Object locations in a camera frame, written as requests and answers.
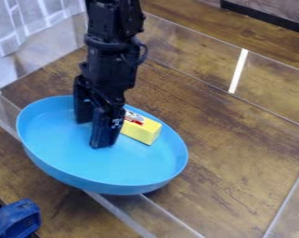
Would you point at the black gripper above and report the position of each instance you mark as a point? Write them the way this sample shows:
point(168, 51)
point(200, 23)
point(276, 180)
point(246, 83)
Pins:
point(107, 75)

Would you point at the blue oval tray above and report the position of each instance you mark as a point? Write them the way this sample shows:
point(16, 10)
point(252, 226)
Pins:
point(126, 169)

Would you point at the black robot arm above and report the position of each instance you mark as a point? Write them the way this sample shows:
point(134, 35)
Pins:
point(115, 22)

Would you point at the dark baseboard strip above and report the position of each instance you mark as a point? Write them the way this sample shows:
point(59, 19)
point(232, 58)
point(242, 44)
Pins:
point(260, 15)

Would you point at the white checkered cloth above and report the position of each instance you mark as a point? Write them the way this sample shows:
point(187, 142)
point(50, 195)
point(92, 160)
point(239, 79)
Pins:
point(24, 17)

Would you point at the yellow butter block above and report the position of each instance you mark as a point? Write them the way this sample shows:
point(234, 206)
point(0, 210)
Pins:
point(140, 128)

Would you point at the clear acrylic barrier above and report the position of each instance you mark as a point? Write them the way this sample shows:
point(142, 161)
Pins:
point(231, 101)

